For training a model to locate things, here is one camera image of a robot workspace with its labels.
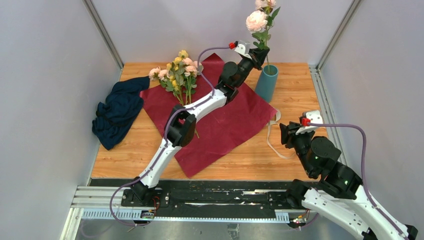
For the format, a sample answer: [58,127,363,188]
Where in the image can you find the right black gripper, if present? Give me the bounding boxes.
[279,120,315,176]

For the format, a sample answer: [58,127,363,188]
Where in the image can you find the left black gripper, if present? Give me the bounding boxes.
[234,48,270,89]

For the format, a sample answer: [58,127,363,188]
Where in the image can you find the teal conical vase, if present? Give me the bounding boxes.
[254,64,279,103]

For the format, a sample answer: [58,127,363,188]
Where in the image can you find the pink flower stem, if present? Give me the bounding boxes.
[245,0,280,65]

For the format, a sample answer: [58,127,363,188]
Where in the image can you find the cream ribbon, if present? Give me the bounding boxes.
[266,108,295,160]

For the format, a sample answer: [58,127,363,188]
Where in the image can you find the pink yellow flower bunch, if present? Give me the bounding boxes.
[148,49,205,139]

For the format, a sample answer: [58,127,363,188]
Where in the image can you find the maroon wrapping paper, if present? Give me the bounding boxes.
[140,53,277,178]

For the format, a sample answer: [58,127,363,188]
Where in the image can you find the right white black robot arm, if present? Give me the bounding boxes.
[279,122,418,240]

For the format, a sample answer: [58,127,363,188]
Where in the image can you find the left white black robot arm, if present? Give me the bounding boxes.
[129,48,270,207]

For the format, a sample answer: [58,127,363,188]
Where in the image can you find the dark blue crumpled cloth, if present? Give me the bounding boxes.
[91,76,150,151]

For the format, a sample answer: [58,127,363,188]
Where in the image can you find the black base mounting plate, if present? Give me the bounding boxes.
[89,178,332,220]

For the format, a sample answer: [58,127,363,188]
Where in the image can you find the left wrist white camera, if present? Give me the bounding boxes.
[228,40,252,60]

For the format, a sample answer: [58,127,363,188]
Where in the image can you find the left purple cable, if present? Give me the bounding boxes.
[109,46,233,228]

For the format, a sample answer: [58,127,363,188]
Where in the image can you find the right aluminium corner post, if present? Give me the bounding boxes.
[316,0,362,72]

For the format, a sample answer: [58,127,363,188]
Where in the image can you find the aluminium corner post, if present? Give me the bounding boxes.
[316,0,362,72]
[82,0,124,70]

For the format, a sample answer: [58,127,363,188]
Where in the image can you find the left aluminium corner post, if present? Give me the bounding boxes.
[82,0,124,70]

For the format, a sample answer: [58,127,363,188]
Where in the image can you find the aluminium front rail frame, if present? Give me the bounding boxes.
[59,185,382,240]

